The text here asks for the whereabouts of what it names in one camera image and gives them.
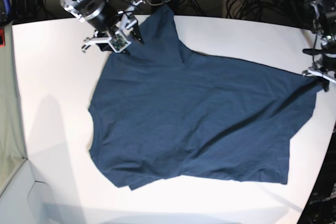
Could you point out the red box at edge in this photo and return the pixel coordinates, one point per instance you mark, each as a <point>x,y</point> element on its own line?
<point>2,38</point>

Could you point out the dark blue t-shirt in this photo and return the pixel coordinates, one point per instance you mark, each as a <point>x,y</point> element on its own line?
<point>163,110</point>

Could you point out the green curtain panel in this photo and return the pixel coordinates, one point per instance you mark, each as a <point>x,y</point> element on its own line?
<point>13,148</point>

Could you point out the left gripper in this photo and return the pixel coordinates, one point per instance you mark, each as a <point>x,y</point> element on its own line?
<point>323,67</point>

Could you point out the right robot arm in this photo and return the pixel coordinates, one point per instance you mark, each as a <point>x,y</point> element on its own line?
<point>80,9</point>

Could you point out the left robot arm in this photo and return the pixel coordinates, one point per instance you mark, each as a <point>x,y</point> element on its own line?
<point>323,50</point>

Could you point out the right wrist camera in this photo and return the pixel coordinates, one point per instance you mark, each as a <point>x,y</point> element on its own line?
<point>118,43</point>

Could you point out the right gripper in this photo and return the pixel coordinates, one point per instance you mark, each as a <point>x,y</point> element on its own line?
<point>108,22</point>

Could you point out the blue handled tool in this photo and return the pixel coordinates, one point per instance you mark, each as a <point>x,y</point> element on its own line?
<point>8,7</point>

